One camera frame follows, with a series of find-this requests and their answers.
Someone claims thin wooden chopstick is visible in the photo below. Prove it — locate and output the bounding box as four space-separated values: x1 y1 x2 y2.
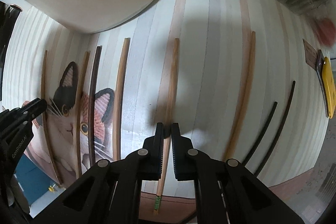
41 50 63 185

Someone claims black chopstick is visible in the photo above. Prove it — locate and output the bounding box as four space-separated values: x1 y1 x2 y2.
254 80 296 177
242 101 278 166

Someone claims light wooden chopstick green tip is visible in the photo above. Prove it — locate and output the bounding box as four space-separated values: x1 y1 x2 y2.
153 38 180 215

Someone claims dark brown chopstick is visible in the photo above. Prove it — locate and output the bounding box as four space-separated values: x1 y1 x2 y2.
88 46 102 166

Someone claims striped cat print table mat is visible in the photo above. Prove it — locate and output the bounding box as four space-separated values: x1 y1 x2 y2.
2 0 330 224

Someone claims yellow phone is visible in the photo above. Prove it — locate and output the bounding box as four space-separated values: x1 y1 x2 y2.
315 50 335 119

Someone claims red round object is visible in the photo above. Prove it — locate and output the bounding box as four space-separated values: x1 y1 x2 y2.
314 18 335 47

